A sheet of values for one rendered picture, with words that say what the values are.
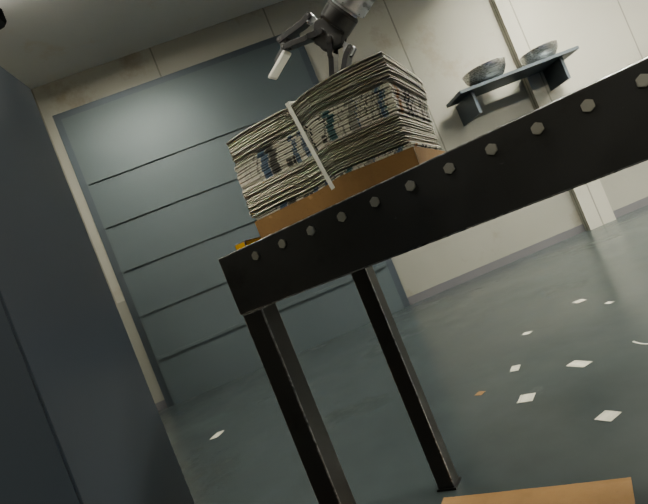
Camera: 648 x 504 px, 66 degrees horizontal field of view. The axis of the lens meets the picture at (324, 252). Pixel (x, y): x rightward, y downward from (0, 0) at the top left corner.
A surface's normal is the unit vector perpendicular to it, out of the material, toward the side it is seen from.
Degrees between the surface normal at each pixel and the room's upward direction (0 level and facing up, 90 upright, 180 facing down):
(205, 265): 90
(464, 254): 90
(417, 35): 90
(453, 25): 90
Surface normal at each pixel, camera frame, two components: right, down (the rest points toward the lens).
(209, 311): 0.07, -0.05
